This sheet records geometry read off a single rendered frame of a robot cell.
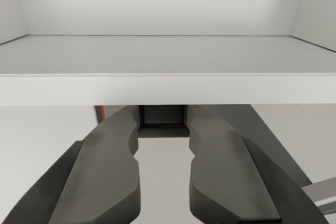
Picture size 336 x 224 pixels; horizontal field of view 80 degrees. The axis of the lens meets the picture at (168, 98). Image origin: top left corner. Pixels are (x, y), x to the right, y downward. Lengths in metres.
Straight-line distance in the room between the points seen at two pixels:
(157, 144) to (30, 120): 1.06
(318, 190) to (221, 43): 0.47
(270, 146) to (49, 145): 0.60
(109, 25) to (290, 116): 1.36
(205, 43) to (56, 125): 0.27
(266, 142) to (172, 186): 1.05
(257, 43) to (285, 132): 1.37
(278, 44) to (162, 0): 0.10
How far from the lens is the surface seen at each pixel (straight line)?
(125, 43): 0.16
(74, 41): 0.18
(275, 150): 0.71
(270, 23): 0.21
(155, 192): 1.70
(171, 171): 1.53
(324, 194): 0.58
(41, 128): 0.37
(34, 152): 0.41
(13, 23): 0.20
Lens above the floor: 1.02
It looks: 62 degrees down
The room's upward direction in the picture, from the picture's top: 176 degrees clockwise
